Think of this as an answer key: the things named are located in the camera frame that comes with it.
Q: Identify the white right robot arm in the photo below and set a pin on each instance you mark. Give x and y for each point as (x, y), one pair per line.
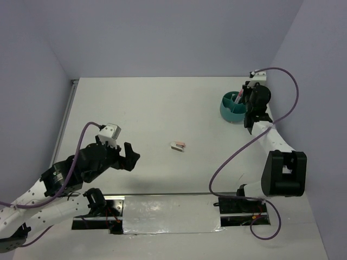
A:
(284, 173)

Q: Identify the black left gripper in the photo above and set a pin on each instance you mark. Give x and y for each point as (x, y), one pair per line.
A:
(129, 162)

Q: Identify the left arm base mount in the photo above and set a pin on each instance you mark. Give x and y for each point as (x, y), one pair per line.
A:
(105, 214)

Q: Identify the pink white stapler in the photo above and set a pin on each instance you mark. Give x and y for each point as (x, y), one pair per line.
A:
(178, 146)

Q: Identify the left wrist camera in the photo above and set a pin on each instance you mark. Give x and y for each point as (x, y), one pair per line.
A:
(109, 134)

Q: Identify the pink pen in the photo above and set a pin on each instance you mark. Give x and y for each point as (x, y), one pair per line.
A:
(239, 97)

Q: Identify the silver foil cover plate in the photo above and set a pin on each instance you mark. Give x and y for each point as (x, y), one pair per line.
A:
(169, 214)

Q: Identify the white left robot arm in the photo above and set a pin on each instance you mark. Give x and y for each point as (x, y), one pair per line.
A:
(35, 210)

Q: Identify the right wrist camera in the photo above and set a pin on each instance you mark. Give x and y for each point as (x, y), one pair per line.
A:
(257, 77)

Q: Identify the teal round divided container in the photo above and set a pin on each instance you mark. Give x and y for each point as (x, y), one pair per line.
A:
(230, 110)

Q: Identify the aluminium table edge rail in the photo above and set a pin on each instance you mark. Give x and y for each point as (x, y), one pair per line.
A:
(74, 86)

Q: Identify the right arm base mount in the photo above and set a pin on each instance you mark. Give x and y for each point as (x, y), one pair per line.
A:
(241, 212)

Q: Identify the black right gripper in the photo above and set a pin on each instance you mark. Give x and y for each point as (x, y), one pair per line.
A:
(246, 90)

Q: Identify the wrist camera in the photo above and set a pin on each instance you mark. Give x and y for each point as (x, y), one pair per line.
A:
(257, 77)
(109, 134)

